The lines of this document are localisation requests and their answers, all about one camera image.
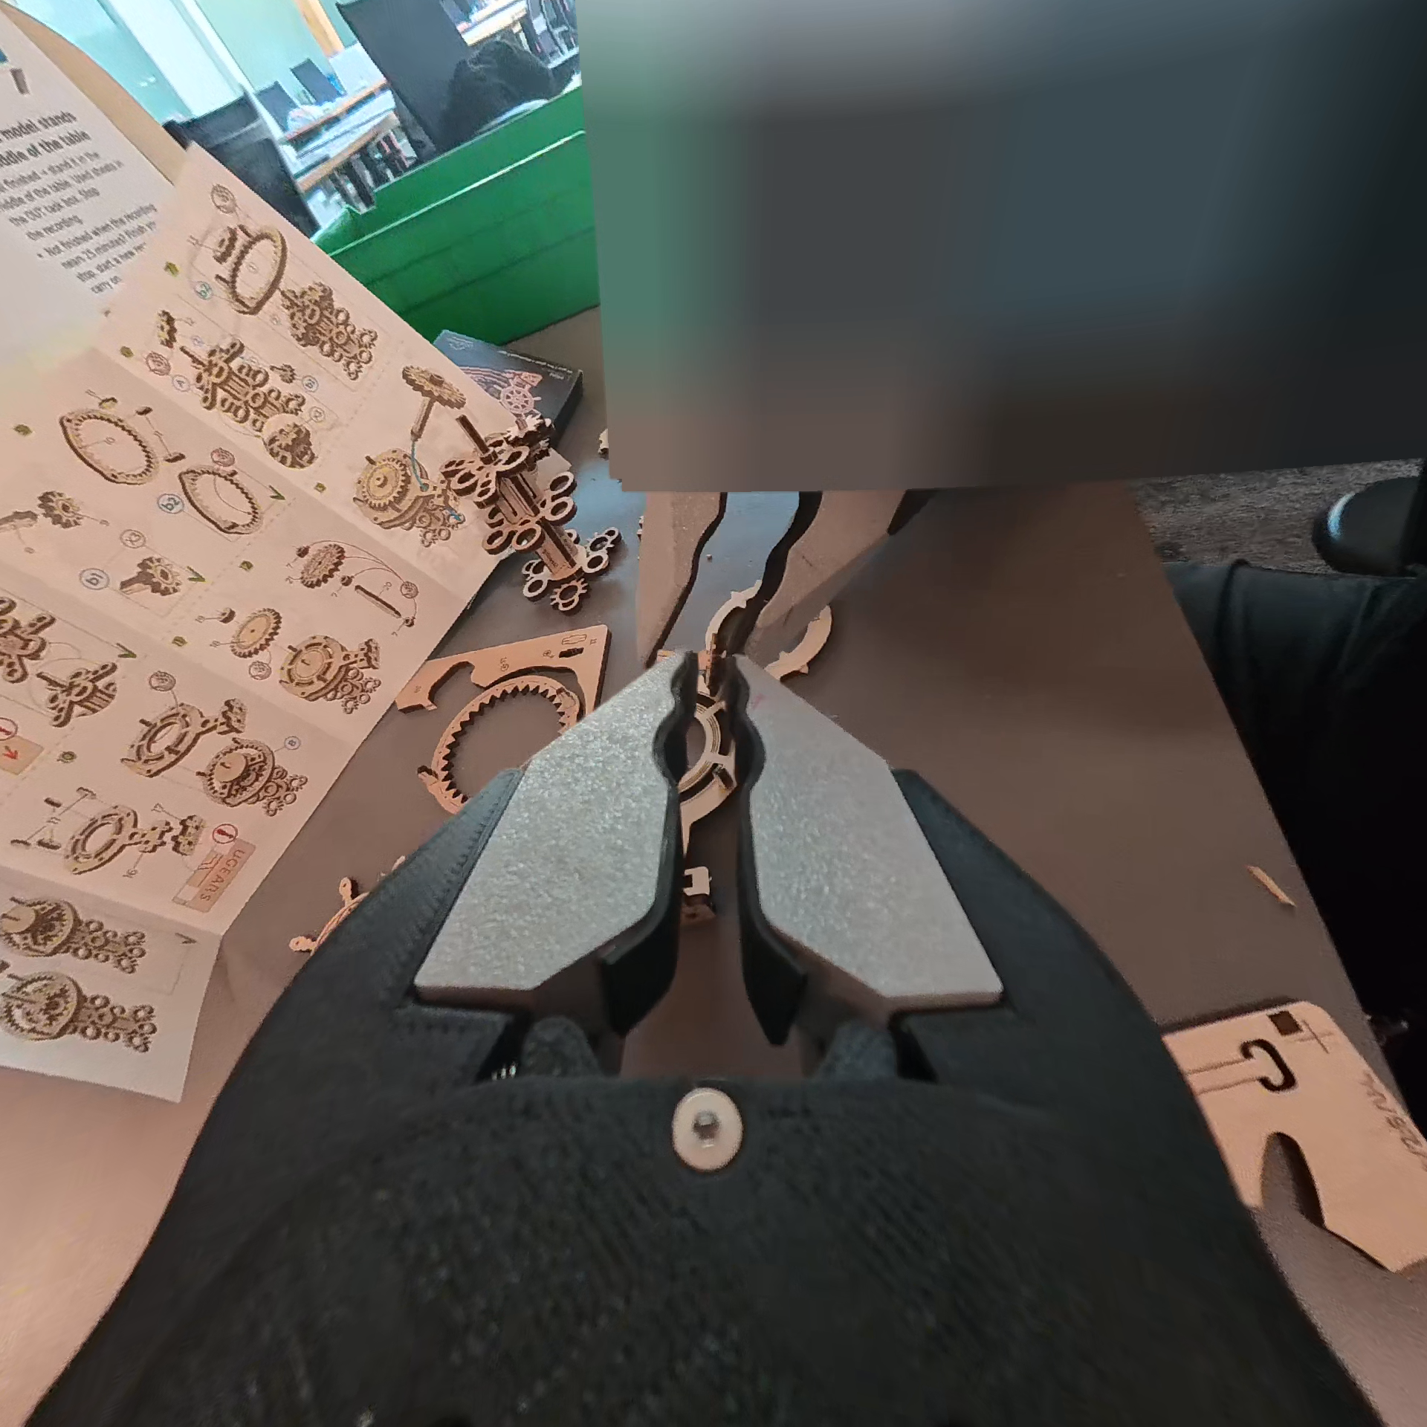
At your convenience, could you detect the black swivel office chair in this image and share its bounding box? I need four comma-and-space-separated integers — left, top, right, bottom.
1313, 456, 1427, 577

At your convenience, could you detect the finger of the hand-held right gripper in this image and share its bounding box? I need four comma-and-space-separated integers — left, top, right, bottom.
734, 490, 937, 670
634, 490, 730, 665

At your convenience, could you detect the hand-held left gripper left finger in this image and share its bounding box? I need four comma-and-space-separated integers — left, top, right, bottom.
415, 649, 698, 1038

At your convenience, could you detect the wooden frame offcut sheet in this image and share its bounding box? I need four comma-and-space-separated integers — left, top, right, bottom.
397, 623, 611, 715

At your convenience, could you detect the folded assembly instruction sheet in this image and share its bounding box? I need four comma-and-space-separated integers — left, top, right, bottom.
0, 145, 526, 1102

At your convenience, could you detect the black high-back office chair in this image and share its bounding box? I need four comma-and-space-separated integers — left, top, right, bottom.
165, 82, 328, 237

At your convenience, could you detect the wooden inner-toothed ring gear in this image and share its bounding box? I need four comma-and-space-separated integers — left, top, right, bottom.
416, 682, 590, 815

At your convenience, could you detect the wooden ship wheel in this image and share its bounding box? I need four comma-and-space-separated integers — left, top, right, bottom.
288, 875, 392, 957

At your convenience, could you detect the jagged-edged wooden offcut sheet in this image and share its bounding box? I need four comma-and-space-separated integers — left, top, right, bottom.
1158, 996, 1427, 1275

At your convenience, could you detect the wooden looped disc spindle assembly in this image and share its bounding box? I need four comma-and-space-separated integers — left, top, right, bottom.
440, 405, 625, 610

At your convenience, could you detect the thin notched wooden ring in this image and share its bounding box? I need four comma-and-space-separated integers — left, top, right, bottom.
701, 580, 836, 683

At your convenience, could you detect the black bundled jacket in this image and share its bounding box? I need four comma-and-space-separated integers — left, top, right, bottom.
437, 38, 583, 146

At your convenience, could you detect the black model box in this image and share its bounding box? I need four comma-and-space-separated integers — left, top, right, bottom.
432, 330, 587, 432

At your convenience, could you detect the printed text sheet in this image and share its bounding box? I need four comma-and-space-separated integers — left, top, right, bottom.
0, 0, 193, 370

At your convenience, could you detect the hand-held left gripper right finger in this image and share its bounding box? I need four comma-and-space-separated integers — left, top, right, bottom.
728, 657, 1007, 1044

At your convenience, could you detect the black mesh office chair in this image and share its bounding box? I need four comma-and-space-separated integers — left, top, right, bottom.
334, 0, 583, 158

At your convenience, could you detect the round slotted wooden plate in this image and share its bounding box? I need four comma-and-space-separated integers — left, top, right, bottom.
667, 666, 765, 931

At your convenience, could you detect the green plastic bin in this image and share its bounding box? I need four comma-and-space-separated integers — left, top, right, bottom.
377, 82, 588, 212
313, 132, 606, 348

